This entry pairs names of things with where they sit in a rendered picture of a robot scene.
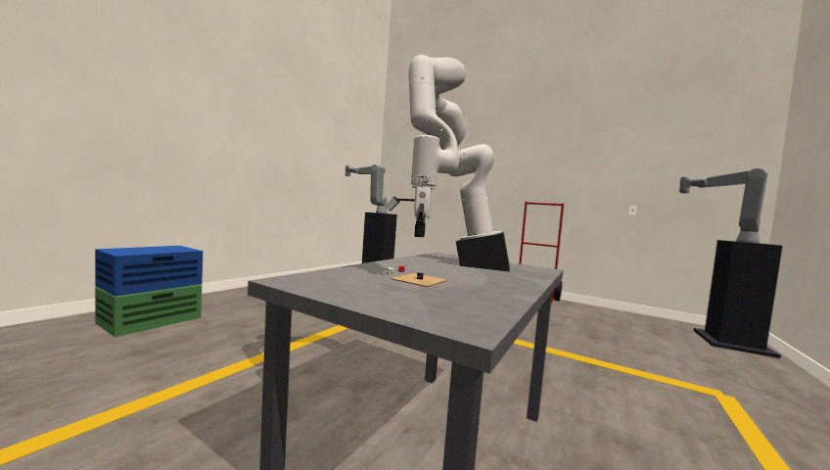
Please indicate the tan square mat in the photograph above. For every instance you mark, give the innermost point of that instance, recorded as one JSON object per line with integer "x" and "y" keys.
{"x": 412, "y": 279}

